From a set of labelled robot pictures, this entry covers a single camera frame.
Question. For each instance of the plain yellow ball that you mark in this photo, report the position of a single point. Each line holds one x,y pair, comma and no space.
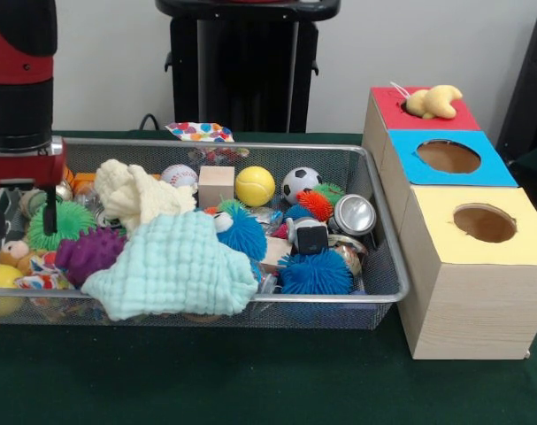
255,186

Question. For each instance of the purple spiky toy with eyes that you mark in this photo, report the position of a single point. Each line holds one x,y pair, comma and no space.
86,257

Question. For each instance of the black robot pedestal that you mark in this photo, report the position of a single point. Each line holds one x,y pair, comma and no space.
250,66

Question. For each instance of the wooden box with three holes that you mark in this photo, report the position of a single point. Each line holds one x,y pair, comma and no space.
471,310

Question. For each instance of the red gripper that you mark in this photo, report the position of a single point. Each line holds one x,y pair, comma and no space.
25,170

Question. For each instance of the small soccer ball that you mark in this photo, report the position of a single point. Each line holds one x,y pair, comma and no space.
301,183

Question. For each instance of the blue spiky ball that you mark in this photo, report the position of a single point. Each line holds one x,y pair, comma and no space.
316,274

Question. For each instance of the cream knitted cloth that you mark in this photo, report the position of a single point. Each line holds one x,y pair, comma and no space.
135,195

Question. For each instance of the black chair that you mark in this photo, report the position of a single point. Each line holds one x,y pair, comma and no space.
529,88

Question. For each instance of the yellow plush toy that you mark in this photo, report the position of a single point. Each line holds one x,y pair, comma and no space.
436,102

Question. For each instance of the silver crushed can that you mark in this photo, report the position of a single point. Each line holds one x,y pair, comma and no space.
352,214

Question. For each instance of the mint green knitted cloth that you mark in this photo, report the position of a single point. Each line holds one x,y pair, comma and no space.
175,265

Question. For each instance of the dark green table cloth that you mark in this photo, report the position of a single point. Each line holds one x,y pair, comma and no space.
250,376

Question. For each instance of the tan plush bear toy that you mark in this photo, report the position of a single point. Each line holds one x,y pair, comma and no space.
13,253

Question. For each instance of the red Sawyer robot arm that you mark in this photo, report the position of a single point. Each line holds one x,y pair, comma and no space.
20,53

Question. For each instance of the colourful polka dot cloth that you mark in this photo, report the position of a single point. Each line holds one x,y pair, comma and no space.
197,131

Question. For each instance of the green spiky toy with eyes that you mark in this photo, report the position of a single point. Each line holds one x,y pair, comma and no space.
71,221

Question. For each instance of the blue spiky toy with eyes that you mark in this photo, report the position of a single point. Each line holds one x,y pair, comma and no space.
243,234

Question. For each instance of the yellow smiley face ball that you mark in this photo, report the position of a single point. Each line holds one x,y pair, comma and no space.
0,276

